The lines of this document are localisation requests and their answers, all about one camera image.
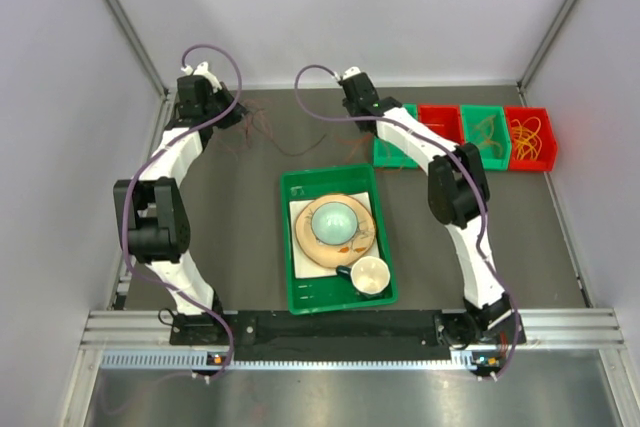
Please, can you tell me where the pink thin cable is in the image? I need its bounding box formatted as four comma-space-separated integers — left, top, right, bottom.
214, 96, 276, 156

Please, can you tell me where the yellow thin cable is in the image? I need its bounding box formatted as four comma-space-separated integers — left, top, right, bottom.
429, 115, 545, 161

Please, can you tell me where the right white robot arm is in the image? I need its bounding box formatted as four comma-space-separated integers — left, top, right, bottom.
334, 67, 521, 343

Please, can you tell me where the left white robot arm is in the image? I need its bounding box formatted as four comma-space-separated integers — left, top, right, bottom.
113, 62, 248, 346

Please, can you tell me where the green bin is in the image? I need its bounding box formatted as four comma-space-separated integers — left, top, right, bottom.
373, 102, 419, 169
460, 104, 512, 171

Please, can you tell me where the red bin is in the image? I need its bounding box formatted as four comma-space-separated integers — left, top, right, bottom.
417, 104, 465, 145
504, 106, 558, 172

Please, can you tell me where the pale blue upturned bowl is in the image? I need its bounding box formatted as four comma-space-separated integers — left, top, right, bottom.
311, 201, 358, 246

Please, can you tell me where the beige ceramic plate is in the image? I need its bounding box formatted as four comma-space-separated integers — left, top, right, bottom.
289, 192, 379, 278

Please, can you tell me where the white paper napkin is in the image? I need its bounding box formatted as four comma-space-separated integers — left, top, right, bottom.
288, 192, 381, 279

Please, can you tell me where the white and green cup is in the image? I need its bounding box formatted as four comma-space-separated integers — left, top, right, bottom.
336, 256, 391, 297

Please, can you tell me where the large green plastic tray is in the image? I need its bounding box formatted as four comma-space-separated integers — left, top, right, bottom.
280, 164, 398, 315

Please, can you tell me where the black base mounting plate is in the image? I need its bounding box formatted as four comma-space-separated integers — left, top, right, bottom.
169, 309, 527, 348

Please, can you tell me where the left aluminium frame post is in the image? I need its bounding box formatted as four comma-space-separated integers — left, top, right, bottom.
103, 0, 169, 98

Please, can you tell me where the aluminium frame post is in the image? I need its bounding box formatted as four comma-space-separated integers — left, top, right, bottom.
103, 0, 169, 98
516, 0, 580, 92

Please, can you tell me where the right aluminium frame post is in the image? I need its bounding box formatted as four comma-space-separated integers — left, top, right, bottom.
516, 0, 580, 92

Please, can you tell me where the aluminium front rail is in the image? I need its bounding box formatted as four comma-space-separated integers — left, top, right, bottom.
80, 308, 625, 350

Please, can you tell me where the grey slotted cable duct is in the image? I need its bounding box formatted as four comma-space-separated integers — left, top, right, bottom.
101, 350, 489, 371

